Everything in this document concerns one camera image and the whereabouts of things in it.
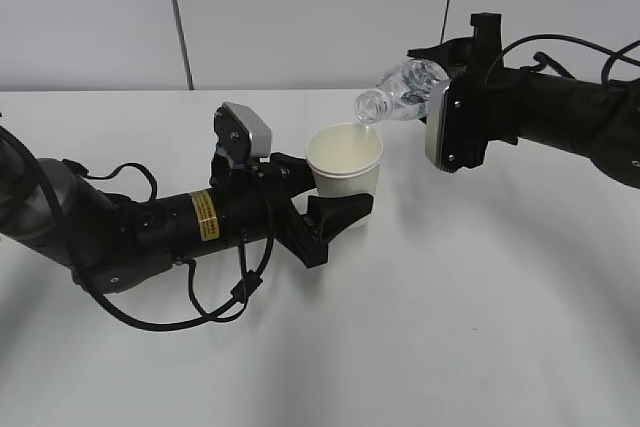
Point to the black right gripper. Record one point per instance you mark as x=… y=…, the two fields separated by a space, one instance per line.
x=487 y=111

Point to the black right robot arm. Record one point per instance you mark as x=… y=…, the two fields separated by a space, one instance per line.
x=598 y=121

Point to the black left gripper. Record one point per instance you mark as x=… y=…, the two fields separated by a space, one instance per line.
x=254 y=201

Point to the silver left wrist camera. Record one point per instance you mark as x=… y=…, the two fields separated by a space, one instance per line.
x=242 y=134

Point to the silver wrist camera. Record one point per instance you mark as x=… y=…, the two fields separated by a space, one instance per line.
x=242 y=134
x=454 y=137

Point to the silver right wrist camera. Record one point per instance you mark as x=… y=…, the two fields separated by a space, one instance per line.
x=454 y=137

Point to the clear water bottle green label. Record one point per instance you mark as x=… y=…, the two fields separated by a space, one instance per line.
x=402 y=94

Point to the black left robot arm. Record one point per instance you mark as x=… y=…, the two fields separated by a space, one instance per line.
x=53 y=208

